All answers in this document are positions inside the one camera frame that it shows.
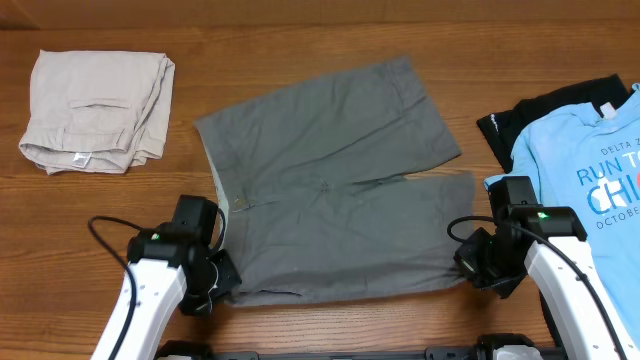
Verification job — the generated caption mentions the grey shorts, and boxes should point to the grey shorts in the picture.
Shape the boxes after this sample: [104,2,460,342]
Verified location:
[195,57,475,306]

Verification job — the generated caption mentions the light blue printed t-shirt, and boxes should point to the light blue printed t-shirt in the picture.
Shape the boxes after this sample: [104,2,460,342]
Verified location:
[483,82,640,346]

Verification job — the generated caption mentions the folded beige shorts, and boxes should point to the folded beige shorts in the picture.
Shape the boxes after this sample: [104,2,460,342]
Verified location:
[19,51,175,174]

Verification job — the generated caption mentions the black garment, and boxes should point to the black garment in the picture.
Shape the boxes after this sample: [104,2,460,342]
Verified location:
[476,73,632,346]

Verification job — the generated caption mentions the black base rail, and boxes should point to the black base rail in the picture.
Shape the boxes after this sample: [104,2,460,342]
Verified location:
[154,341,566,360]

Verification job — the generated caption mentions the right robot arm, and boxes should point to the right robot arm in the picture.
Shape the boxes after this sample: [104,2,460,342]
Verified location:
[447,205,639,359]

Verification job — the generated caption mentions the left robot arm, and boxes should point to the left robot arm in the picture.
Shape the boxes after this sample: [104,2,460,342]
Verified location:
[91,230,242,360]

